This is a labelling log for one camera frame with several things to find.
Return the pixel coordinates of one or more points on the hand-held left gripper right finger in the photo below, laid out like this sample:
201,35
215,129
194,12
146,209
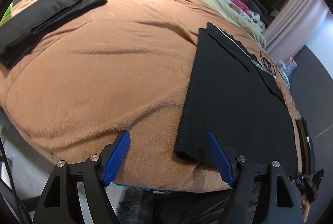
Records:
219,159

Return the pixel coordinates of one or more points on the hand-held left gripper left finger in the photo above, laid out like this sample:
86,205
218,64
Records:
115,156

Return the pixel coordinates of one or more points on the black shirt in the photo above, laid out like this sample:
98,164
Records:
229,99

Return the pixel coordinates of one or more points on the stack of folded dark clothes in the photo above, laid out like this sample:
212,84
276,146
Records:
305,140

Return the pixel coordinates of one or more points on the person's right hand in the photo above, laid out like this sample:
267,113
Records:
305,211

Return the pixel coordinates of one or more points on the orange blanket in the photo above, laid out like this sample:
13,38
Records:
104,70

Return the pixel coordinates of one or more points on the black and white plush toy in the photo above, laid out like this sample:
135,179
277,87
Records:
251,17

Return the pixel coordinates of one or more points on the folded black garment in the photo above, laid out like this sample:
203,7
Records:
44,20

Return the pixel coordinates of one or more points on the pink curtain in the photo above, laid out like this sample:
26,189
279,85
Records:
294,23

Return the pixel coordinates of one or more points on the grey plush toy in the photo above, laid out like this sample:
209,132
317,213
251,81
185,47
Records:
252,5

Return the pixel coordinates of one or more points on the green tissue packet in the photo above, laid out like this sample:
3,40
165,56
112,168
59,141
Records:
5,14

